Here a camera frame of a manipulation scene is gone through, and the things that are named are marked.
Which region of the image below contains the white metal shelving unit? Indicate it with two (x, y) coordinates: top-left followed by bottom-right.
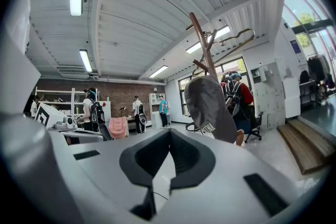
(35, 86), (100, 119)

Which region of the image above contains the brown wooden coat rack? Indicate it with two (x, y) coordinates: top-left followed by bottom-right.
(185, 12), (227, 82)

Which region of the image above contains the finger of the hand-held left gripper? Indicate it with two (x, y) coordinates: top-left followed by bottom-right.
(60, 130), (104, 144)

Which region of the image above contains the white bookshelf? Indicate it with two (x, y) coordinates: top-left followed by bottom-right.
(148, 92), (167, 130)

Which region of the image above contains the tall glass window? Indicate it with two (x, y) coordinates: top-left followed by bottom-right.
(282, 0), (336, 82)

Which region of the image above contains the black bag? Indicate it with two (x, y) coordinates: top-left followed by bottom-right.
(299, 70), (311, 85)

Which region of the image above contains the black framed window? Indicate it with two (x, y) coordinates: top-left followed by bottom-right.
(177, 56), (250, 116)

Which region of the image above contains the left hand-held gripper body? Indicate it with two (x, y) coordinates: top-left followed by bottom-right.
(35, 102), (78, 131)

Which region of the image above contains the white locker cabinet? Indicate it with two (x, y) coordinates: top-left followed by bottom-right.
(250, 61), (286, 130)

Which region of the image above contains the blue wall poster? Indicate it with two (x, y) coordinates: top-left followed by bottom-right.
(289, 39), (302, 55)

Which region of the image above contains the grey cloth garment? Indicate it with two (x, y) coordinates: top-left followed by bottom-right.
(183, 74), (238, 144)

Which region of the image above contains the small white cabinet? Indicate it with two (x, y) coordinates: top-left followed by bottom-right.
(98, 100), (112, 124)

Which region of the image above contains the wooden step platform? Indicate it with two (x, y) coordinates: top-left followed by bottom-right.
(276, 118), (336, 176)

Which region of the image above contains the black low-back office chair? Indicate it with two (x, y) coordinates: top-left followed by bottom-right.
(243, 111), (264, 144)

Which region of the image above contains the gold metal clothes hanger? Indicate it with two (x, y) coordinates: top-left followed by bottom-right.
(191, 28), (256, 77)

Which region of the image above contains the black plastic chair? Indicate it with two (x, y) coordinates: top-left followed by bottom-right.
(184, 121), (205, 135)

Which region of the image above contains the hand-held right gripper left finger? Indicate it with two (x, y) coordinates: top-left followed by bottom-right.
(68, 129), (171, 224)

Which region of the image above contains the person's white shirt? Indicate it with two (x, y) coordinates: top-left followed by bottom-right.
(5, 0), (36, 55)

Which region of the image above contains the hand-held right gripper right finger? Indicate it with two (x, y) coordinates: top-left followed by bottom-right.
(157, 129), (316, 224)

